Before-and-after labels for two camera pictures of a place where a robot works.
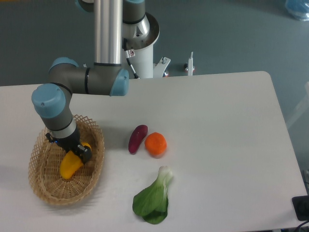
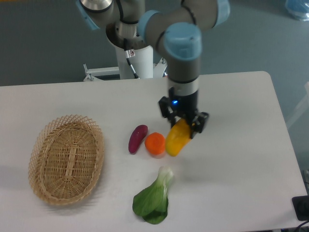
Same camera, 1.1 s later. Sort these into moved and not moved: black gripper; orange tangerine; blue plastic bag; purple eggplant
Moved: black gripper
Not moved: blue plastic bag; orange tangerine; purple eggplant
